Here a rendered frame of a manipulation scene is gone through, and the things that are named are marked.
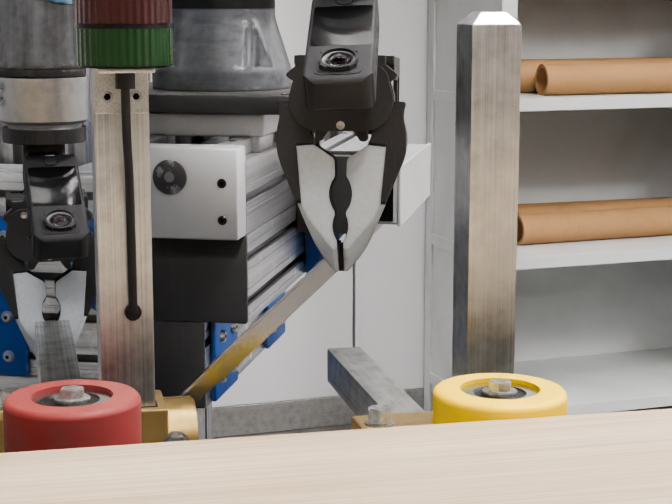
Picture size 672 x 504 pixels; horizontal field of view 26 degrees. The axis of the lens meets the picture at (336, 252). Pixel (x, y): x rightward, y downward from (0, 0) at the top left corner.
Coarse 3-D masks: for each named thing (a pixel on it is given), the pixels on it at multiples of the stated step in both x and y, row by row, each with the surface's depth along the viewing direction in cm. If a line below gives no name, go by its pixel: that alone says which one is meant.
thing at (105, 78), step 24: (96, 24) 86; (120, 24) 86; (144, 24) 86; (168, 24) 89; (96, 72) 91; (120, 72) 87; (144, 72) 88; (96, 96) 92; (120, 96) 92; (144, 96) 92
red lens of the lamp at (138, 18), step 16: (80, 0) 86; (96, 0) 86; (112, 0) 85; (128, 0) 86; (144, 0) 86; (160, 0) 87; (80, 16) 87; (96, 16) 86; (112, 16) 86; (128, 16) 86; (144, 16) 86; (160, 16) 87
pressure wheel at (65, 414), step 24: (48, 384) 88; (72, 384) 88; (96, 384) 88; (120, 384) 88; (24, 408) 83; (48, 408) 83; (72, 408) 83; (96, 408) 83; (120, 408) 83; (24, 432) 82; (48, 432) 82; (72, 432) 82; (96, 432) 82; (120, 432) 83
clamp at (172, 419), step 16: (160, 400) 98; (176, 400) 98; (192, 400) 98; (0, 416) 94; (144, 416) 95; (160, 416) 96; (176, 416) 97; (192, 416) 97; (0, 432) 94; (144, 432) 96; (160, 432) 96; (176, 432) 96; (192, 432) 96; (0, 448) 94
